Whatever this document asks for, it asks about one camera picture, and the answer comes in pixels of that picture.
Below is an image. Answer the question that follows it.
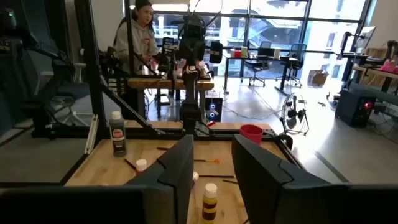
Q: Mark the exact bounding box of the gray office chair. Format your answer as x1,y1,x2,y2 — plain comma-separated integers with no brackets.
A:
34,62,94,128

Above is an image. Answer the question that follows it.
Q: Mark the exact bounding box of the red paint bottle black label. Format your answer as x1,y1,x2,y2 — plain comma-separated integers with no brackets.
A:
134,158,148,175

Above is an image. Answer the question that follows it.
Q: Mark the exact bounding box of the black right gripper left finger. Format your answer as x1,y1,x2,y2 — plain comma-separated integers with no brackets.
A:
0,134,195,224

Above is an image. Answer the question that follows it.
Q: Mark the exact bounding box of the large gray paint bottle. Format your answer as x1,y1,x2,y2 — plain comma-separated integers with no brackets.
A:
108,110,127,157

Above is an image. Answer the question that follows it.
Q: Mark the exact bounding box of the black floor fan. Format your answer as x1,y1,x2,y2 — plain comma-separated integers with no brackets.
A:
279,92,310,136

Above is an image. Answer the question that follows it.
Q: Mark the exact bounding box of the person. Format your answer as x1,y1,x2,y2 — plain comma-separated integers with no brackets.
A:
112,0,163,75

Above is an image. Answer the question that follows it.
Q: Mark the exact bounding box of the black computer tower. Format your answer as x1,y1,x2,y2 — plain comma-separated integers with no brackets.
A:
204,97,224,123
335,88,377,128

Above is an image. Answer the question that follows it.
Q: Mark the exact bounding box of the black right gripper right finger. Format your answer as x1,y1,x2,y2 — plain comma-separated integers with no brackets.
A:
231,133,398,224

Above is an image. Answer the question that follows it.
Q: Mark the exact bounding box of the pink object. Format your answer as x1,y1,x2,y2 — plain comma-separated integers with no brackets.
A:
379,58,398,75

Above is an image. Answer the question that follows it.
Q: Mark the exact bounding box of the black office desk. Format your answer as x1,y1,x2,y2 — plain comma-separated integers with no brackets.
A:
223,53,300,96

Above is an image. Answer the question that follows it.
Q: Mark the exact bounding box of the black aluminium rig frame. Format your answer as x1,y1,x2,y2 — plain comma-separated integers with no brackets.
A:
0,0,304,187

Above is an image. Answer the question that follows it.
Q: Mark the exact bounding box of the silver aluminium bar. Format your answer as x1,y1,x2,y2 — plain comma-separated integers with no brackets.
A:
83,114,100,156

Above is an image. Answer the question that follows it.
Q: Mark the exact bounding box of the light wooden table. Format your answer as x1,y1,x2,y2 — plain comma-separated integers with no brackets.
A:
351,63,398,94

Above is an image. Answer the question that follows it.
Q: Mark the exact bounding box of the cardboard box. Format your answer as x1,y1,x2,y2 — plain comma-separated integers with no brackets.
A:
307,68,330,87

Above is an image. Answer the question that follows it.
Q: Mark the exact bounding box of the computer monitor on arm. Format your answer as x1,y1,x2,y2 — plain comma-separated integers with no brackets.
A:
338,26,377,57

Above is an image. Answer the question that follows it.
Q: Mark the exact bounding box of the yellow paint bottle black label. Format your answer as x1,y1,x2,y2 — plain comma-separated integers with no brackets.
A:
201,182,219,224

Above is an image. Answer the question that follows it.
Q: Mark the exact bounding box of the red plastic cup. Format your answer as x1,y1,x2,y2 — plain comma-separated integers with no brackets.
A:
239,124,264,146

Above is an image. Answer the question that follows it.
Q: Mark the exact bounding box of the black office chair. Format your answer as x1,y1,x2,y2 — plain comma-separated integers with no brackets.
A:
275,42,308,88
244,41,269,88

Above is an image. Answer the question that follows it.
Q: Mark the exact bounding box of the wooden workbench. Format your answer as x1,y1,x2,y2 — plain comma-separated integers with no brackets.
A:
127,77,215,119

